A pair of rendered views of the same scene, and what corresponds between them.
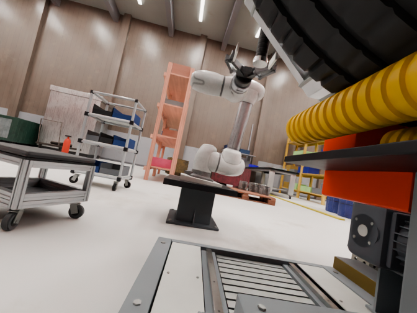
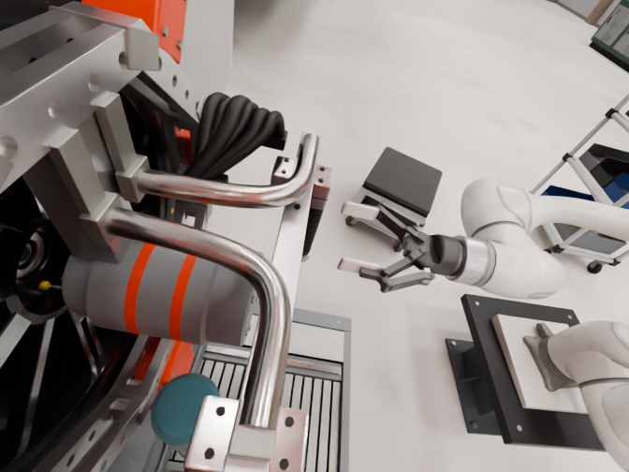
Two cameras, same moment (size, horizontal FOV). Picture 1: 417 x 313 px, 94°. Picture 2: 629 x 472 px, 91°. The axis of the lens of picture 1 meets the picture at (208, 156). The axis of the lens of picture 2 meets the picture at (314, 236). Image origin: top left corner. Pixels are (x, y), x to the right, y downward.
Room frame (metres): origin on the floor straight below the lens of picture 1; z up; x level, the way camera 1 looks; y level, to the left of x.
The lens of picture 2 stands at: (0.56, -0.48, 1.24)
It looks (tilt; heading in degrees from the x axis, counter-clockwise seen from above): 49 degrees down; 85
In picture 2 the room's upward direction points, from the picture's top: 18 degrees clockwise
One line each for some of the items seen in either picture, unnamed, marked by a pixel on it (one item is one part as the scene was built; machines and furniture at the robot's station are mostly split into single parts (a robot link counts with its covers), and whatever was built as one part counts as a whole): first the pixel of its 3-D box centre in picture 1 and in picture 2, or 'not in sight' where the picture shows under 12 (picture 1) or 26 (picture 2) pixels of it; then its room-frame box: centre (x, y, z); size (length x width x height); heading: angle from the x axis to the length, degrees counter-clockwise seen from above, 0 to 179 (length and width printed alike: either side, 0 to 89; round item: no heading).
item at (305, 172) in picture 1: (308, 166); not in sight; (7.83, -4.05, 1.35); 2.80 x 0.76 x 2.70; 7
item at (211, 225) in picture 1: (195, 200); (519, 376); (1.55, 0.04, 0.15); 0.50 x 0.50 x 0.30; 7
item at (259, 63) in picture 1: (264, 40); (307, 228); (0.57, -0.10, 0.83); 0.04 x 0.04 x 0.16
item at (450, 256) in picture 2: (245, 74); (428, 252); (0.80, -0.09, 0.83); 0.09 x 0.08 x 0.07; 3
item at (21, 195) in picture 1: (31, 181); (392, 199); (1.03, 0.87, 0.17); 0.43 x 0.36 x 0.34; 73
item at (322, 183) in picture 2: not in sight; (300, 182); (0.54, -0.10, 0.93); 0.09 x 0.05 x 0.05; 3
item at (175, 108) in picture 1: (171, 131); not in sight; (4.97, 1.05, 1.19); 2.59 x 0.69 x 2.39; 5
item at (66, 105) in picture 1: (79, 125); not in sight; (7.49, 5.10, 1.14); 1.77 x 1.36 x 2.28; 97
